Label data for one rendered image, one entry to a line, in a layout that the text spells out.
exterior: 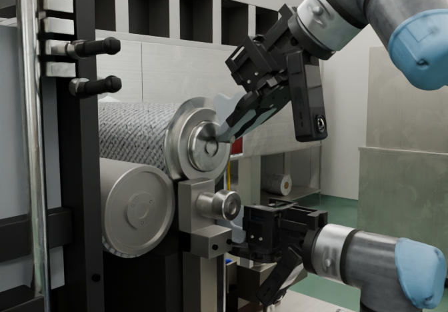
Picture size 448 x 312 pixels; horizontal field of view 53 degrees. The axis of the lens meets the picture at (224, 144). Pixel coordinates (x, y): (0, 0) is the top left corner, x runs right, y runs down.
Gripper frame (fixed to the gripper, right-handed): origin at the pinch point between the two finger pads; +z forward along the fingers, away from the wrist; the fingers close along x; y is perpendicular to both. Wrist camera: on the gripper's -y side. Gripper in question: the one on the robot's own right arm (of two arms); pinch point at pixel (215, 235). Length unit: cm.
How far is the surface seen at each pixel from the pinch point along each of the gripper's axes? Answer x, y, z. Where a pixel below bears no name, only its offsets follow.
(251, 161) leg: -71, -1, 46
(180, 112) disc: 10.4, 21.1, -2.4
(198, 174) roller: 7.8, 11.9, -3.4
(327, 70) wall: -444, 50, 213
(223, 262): 0.3, -4.3, -1.8
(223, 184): 0.2, 9.0, -1.8
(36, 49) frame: 37.9, 27.3, -15.0
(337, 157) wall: -444, -54, 197
